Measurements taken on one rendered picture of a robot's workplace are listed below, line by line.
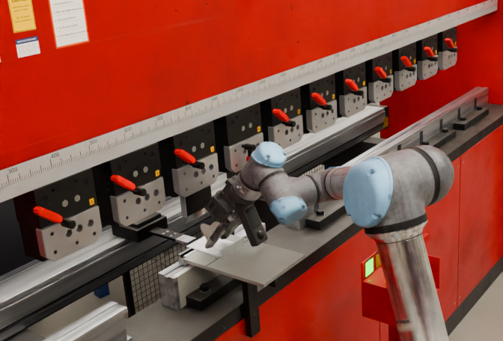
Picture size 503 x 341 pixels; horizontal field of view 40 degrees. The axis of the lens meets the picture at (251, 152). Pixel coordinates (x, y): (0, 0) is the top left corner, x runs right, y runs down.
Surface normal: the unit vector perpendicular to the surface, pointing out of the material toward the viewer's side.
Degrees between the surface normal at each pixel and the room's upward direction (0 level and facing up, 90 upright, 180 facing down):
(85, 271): 90
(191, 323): 0
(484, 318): 0
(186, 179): 90
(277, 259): 0
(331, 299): 90
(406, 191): 70
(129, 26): 90
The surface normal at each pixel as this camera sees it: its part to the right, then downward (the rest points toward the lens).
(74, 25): 0.79, 0.14
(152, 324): -0.07, -0.95
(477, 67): -0.61, 0.29
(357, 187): -0.88, 0.09
